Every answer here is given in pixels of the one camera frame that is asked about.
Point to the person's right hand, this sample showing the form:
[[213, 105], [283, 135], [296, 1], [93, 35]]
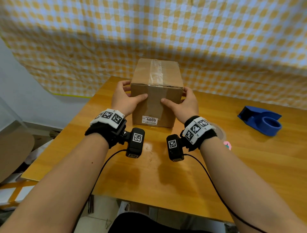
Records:
[[187, 108]]

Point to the person's left hand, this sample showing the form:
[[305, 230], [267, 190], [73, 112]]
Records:
[[122, 102]]

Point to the brown cardboard box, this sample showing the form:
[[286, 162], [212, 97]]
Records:
[[141, 72]]

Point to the clear tape roll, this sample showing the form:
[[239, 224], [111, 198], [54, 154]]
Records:
[[221, 133]]

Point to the clear tape strip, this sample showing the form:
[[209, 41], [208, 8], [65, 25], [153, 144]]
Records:
[[156, 72]]

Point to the small pink object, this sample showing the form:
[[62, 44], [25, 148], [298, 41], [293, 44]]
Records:
[[227, 145]]

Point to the person's right forearm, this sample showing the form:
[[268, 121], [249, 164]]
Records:
[[244, 187]]

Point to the person's left forearm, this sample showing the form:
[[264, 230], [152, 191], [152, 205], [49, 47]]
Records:
[[60, 187]]

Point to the blue tape dispenser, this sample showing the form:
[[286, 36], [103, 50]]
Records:
[[259, 120]]

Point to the person's black shorts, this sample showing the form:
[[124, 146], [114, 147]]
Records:
[[156, 223]]

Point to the black marker wristband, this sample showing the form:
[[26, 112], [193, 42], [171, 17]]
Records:
[[109, 117], [199, 128]]

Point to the yellow checkered cloth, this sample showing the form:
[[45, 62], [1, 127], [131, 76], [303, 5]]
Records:
[[168, 31]]

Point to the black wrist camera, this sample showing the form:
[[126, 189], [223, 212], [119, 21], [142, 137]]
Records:
[[135, 144], [175, 148]]

